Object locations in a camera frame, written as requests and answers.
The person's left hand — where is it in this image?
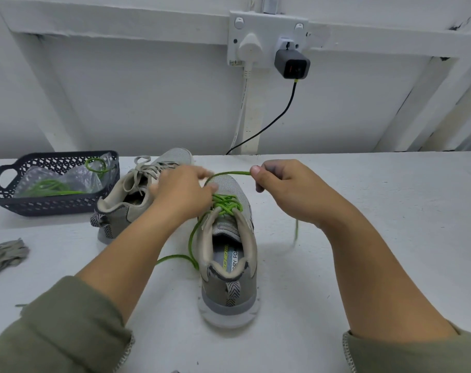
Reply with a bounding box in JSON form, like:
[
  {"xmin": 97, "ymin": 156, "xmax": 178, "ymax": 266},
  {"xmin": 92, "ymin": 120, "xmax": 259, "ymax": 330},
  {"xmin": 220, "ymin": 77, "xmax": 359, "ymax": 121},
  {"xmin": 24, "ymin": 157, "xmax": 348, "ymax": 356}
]
[{"xmin": 146, "ymin": 165, "xmax": 218, "ymax": 227}]

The person's right hand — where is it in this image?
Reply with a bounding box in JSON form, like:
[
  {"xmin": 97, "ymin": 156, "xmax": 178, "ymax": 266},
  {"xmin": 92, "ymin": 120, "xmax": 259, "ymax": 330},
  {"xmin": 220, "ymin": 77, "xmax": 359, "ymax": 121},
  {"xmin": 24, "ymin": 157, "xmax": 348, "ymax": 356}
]
[{"xmin": 250, "ymin": 159, "xmax": 350, "ymax": 230}]

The beige shoelace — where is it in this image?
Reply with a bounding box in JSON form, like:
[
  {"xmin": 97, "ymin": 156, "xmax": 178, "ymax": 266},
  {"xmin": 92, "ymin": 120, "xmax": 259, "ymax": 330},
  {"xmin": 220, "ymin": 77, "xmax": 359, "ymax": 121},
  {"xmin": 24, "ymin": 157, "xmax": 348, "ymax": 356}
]
[
  {"xmin": 0, "ymin": 238, "xmax": 30, "ymax": 277},
  {"xmin": 127, "ymin": 156, "xmax": 174, "ymax": 193}
]

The green shoelace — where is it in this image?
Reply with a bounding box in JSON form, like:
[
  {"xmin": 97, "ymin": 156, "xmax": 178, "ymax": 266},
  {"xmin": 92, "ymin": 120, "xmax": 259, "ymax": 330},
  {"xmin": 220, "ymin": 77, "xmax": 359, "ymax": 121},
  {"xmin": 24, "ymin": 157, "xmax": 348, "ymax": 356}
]
[
  {"xmin": 155, "ymin": 170, "xmax": 300, "ymax": 270},
  {"xmin": 22, "ymin": 156, "xmax": 111, "ymax": 197}
]

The gray sneaker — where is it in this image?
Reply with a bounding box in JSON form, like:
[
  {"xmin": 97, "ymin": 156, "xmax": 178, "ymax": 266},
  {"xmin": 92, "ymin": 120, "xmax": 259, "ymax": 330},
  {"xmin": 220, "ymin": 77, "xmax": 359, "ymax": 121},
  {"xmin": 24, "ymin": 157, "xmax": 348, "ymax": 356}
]
[
  {"xmin": 91, "ymin": 147, "xmax": 194, "ymax": 246},
  {"xmin": 197, "ymin": 175, "xmax": 261, "ymax": 329}
]

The clear plastic bag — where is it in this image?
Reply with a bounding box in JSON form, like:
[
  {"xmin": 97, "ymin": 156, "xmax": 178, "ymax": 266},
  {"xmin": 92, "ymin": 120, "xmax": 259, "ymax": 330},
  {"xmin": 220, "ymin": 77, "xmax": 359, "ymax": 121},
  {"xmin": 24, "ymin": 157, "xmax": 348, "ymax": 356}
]
[{"xmin": 14, "ymin": 156, "xmax": 119, "ymax": 199}]

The person's left forearm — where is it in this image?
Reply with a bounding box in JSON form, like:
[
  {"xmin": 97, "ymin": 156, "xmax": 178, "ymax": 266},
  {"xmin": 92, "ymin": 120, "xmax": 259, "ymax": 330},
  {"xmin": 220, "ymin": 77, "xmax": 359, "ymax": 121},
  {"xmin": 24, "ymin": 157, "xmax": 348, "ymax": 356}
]
[{"xmin": 0, "ymin": 207, "xmax": 184, "ymax": 373}]

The person's right forearm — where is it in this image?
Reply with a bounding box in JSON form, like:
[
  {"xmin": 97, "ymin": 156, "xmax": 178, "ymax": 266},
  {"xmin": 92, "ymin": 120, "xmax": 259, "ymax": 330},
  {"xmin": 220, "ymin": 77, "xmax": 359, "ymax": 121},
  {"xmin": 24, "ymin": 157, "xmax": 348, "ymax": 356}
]
[{"xmin": 322, "ymin": 209, "xmax": 471, "ymax": 373}]

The gray charger adapter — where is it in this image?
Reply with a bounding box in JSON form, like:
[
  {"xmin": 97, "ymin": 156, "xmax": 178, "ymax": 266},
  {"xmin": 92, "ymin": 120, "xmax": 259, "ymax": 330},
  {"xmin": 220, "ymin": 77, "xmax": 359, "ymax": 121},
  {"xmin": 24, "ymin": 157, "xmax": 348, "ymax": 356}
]
[{"xmin": 274, "ymin": 47, "xmax": 311, "ymax": 80}]

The white plug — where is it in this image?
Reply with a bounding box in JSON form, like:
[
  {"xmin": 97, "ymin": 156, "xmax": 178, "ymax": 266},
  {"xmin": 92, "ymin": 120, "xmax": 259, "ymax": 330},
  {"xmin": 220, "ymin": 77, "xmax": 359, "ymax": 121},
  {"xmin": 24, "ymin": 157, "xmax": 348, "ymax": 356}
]
[{"xmin": 239, "ymin": 33, "xmax": 266, "ymax": 65}]

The dark plastic lattice basket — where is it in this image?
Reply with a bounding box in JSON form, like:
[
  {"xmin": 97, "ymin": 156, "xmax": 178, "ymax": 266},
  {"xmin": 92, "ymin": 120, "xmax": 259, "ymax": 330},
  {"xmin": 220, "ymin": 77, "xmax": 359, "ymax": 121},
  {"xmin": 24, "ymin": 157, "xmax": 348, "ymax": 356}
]
[{"xmin": 0, "ymin": 150, "xmax": 121, "ymax": 217}]

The black cable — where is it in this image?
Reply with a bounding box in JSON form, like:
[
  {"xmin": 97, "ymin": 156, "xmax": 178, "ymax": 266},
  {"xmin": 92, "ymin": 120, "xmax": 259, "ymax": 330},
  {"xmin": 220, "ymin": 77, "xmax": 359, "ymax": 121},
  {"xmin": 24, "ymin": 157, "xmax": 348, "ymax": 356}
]
[{"xmin": 225, "ymin": 79, "xmax": 298, "ymax": 155}]

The white cable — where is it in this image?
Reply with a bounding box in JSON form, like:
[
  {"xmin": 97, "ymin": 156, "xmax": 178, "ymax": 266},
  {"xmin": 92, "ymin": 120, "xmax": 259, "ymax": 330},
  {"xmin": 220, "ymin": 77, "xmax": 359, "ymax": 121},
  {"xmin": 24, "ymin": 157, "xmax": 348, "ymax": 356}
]
[{"xmin": 229, "ymin": 64, "xmax": 252, "ymax": 154}]

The white wall socket plate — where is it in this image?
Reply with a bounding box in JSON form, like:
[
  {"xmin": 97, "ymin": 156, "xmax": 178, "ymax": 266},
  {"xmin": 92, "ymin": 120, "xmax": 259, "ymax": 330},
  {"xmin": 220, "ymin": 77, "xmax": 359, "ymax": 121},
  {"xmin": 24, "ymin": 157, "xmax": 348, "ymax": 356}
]
[{"xmin": 228, "ymin": 11, "xmax": 310, "ymax": 68}]

